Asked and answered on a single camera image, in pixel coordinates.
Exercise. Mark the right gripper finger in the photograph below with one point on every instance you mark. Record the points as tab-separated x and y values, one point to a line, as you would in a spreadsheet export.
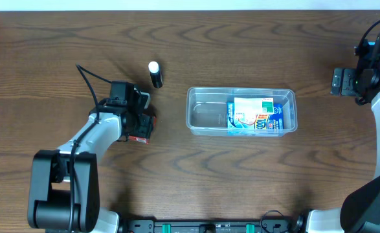
348	81
337	82

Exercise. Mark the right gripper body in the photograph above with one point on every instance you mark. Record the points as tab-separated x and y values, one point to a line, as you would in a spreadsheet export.
344	81

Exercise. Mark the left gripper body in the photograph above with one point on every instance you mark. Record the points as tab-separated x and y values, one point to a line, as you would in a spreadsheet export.
144	126

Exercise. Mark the dark bottle white cap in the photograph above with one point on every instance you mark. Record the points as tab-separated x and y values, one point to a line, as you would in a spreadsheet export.
155	74

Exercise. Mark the red medicine packet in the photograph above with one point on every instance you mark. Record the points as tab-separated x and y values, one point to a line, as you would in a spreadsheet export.
143	129

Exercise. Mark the blue fever patch box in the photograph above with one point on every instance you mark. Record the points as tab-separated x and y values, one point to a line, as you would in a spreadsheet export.
263	123

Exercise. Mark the white green medicine box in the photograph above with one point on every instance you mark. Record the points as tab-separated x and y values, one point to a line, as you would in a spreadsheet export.
254	105

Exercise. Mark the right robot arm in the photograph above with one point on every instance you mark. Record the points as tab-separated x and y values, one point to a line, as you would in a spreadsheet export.
360	211

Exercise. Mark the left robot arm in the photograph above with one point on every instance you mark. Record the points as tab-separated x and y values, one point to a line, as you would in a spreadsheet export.
64	189

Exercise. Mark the clear plastic container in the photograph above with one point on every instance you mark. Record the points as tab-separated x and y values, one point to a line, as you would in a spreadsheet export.
206	109

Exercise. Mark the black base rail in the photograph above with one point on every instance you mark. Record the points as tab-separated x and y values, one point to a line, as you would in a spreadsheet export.
272	225

